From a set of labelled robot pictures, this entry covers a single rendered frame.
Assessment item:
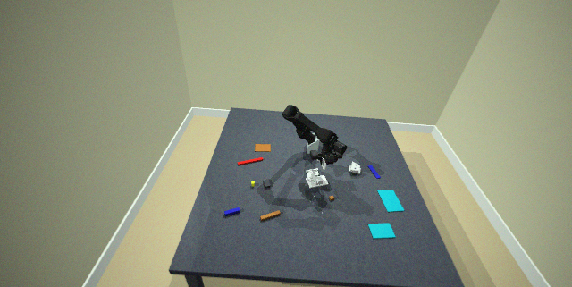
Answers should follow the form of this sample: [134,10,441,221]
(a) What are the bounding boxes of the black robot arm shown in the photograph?
[282,105,347,165]

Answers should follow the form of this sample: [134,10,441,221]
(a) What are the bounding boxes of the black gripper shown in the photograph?
[310,144,343,165]

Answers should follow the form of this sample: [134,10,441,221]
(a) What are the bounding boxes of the orange rectangular bar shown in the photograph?
[260,210,281,221]

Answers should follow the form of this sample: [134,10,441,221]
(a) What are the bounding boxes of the orange flat rectangular block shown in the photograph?
[255,144,271,152]

